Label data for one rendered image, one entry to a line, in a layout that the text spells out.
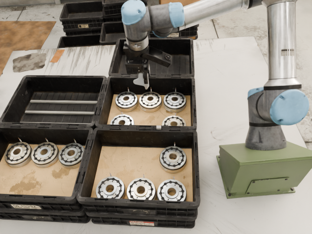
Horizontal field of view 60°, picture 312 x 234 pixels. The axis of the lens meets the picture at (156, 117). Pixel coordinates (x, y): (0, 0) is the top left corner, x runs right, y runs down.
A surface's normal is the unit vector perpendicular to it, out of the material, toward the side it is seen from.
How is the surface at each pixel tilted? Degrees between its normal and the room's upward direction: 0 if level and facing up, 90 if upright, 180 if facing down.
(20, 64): 3
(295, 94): 54
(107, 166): 0
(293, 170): 90
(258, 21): 0
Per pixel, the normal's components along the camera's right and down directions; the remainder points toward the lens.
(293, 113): 0.07, 0.23
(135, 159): -0.04, -0.64
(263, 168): 0.07, 0.76
